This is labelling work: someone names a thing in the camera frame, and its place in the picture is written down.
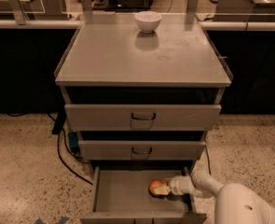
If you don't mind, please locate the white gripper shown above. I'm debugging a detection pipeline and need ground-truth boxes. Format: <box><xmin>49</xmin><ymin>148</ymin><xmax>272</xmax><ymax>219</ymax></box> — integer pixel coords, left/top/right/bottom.
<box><xmin>152</xmin><ymin>175</ymin><xmax>194</xmax><ymax>196</ymax></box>

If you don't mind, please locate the orange fruit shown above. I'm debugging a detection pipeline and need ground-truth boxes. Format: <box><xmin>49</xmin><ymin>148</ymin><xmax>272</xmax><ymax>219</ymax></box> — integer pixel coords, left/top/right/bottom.
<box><xmin>148</xmin><ymin>179</ymin><xmax>162</xmax><ymax>197</ymax></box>

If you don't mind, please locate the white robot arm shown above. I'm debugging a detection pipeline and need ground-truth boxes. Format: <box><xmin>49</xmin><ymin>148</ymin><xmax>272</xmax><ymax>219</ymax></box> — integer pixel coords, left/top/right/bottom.
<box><xmin>149</xmin><ymin>170</ymin><xmax>275</xmax><ymax>224</ymax></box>

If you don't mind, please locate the open bottom steel drawer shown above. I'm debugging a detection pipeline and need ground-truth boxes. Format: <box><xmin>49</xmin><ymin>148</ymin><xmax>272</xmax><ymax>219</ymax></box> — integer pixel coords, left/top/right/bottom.
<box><xmin>80</xmin><ymin>167</ymin><xmax>207</xmax><ymax>224</ymax></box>

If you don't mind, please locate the middle steel drawer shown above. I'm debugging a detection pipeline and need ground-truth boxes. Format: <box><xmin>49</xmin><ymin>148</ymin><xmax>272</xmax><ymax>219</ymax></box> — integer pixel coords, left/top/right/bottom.
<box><xmin>79</xmin><ymin>141</ymin><xmax>205</xmax><ymax>161</ymax></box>

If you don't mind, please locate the steel drawer cabinet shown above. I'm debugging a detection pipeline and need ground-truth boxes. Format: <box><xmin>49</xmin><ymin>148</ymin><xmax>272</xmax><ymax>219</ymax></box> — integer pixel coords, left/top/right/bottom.
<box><xmin>54</xmin><ymin>12</ymin><xmax>234</xmax><ymax>224</ymax></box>

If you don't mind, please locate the top steel drawer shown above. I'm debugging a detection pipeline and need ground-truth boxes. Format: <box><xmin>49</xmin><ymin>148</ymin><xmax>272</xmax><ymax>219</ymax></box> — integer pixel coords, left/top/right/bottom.
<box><xmin>65</xmin><ymin>105</ymin><xmax>221</xmax><ymax>131</ymax></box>

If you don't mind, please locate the blue power box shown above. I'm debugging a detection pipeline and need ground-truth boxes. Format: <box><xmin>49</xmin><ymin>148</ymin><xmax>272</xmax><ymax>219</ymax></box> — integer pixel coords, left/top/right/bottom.
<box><xmin>68</xmin><ymin>132</ymin><xmax>80</xmax><ymax>153</ymax></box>

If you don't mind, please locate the white ceramic bowl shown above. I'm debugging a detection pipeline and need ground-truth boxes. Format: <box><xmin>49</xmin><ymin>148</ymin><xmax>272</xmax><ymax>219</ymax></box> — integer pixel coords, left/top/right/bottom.
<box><xmin>134</xmin><ymin>11</ymin><xmax>162</xmax><ymax>33</ymax></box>

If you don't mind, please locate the black cable right floor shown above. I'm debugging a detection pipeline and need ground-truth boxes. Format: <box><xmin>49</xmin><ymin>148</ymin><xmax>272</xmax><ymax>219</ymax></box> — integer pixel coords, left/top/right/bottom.
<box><xmin>204</xmin><ymin>145</ymin><xmax>213</xmax><ymax>175</ymax></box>

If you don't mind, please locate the black cable floor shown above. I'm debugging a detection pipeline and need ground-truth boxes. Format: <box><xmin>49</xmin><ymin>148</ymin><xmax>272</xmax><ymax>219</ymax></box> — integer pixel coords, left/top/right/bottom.
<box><xmin>45</xmin><ymin>112</ymin><xmax>94</xmax><ymax>187</ymax></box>
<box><xmin>204</xmin><ymin>145</ymin><xmax>213</xmax><ymax>175</ymax></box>

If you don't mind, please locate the black cable left floor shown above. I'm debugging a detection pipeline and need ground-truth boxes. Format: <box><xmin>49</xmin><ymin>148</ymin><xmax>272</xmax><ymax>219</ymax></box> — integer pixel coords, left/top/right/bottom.
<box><xmin>45</xmin><ymin>112</ymin><xmax>94</xmax><ymax>187</ymax></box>

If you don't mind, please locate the white counter rail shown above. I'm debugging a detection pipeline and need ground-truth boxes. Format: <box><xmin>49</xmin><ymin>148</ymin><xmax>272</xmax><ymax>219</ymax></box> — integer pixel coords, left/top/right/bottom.
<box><xmin>0</xmin><ymin>20</ymin><xmax>275</xmax><ymax>31</ymax></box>

